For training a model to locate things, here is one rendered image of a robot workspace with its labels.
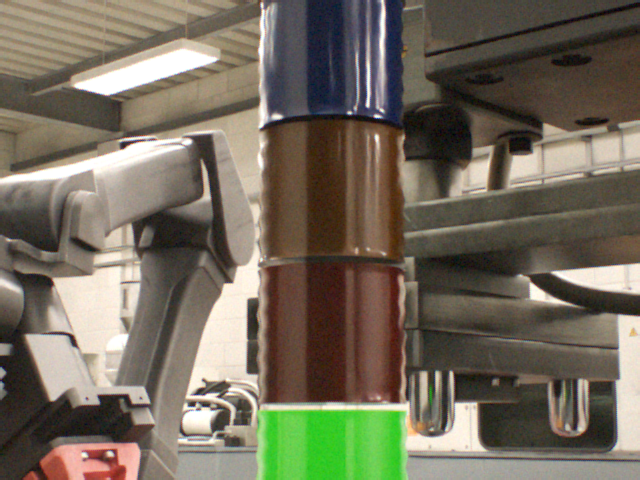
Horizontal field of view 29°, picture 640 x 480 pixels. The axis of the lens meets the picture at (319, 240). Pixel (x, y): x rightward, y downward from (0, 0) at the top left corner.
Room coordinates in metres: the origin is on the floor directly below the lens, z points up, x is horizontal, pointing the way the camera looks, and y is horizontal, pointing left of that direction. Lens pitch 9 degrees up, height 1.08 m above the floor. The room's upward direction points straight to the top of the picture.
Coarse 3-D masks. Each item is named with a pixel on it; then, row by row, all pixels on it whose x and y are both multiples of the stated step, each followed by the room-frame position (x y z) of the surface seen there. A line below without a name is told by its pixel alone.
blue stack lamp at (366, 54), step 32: (288, 0) 0.29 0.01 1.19; (320, 0) 0.29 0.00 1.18; (352, 0) 0.29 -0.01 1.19; (384, 0) 0.30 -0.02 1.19; (288, 32) 0.29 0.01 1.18; (320, 32) 0.29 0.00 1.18; (352, 32) 0.29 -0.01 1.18; (384, 32) 0.30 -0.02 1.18; (288, 64) 0.29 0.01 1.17; (320, 64) 0.29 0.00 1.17; (352, 64) 0.29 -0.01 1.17; (384, 64) 0.30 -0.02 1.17; (288, 96) 0.29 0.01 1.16; (320, 96) 0.29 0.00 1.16; (352, 96) 0.29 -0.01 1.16; (384, 96) 0.30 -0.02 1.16
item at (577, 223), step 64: (448, 192) 0.58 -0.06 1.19; (512, 192) 0.52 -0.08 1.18; (576, 192) 0.50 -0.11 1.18; (448, 256) 0.54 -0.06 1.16; (512, 256) 0.54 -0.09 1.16; (576, 256) 0.54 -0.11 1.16; (256, 320) 0.57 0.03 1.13; (448, 320) 0.52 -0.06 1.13; (512, 320) 0.56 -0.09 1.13; (576, 320) 0.61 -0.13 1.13; (448, 384) 0.53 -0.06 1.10; (512, 384) 0.59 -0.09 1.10; (576, 384) 0.62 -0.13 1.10
